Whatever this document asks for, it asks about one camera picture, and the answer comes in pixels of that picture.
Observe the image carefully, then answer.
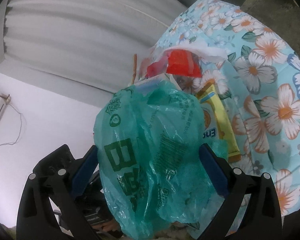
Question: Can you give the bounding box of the green plastic bag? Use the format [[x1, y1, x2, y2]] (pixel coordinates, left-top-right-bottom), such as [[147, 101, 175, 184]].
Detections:
[[94, 81, 215, 239]]

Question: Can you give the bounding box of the yellow snack wrapper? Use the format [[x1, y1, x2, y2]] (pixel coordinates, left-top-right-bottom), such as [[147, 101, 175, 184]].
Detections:
[[196, 84, 241, 163]]

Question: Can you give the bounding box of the white blue carton box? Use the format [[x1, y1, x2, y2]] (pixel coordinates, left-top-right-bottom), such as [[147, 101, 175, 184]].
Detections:
[[134, 73, 175, 94]]

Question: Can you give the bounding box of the red plastic wrapper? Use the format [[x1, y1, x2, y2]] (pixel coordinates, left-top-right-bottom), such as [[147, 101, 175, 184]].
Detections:
[[146, 49, 202, 78]]

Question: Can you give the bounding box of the white tissue paper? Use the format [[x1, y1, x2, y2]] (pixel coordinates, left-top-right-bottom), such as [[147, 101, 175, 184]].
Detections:
[[151, 40, 228, 63]]

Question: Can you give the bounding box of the floral blue bed cover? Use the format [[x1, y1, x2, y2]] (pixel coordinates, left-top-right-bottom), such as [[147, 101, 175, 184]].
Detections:
[[155, 0, 300, 216]]

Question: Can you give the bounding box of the grey window curtain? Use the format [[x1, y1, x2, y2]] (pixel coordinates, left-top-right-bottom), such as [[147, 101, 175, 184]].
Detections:
[[4, 0, 185, 92]]

